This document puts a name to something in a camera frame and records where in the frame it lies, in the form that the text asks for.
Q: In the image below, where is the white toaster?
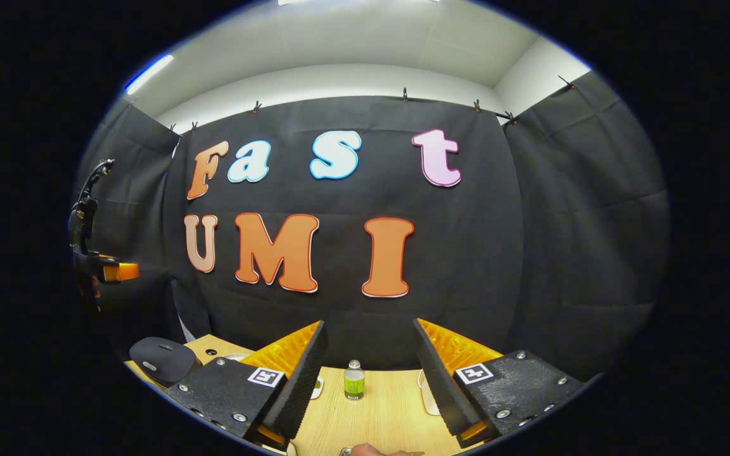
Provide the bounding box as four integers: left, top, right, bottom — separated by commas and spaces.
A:
417, 369, 442, 416

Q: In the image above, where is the rice cooker with black lid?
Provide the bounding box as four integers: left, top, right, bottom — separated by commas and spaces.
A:
129, 337, 203, 387

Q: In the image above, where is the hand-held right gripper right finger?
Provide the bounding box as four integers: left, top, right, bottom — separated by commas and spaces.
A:
413, 318, 594, 448

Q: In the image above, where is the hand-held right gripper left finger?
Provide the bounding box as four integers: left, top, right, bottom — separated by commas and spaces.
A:
163, 320, 329, 449

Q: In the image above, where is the black backdrop cloth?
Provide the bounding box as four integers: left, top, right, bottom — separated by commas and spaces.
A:
74, 70, 670, 381

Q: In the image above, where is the green label water bottle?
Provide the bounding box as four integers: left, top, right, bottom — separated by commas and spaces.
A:
343, 360, 366, 401

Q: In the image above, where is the row of black cloth clips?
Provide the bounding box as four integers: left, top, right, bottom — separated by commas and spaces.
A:
167, 75, 576, 134

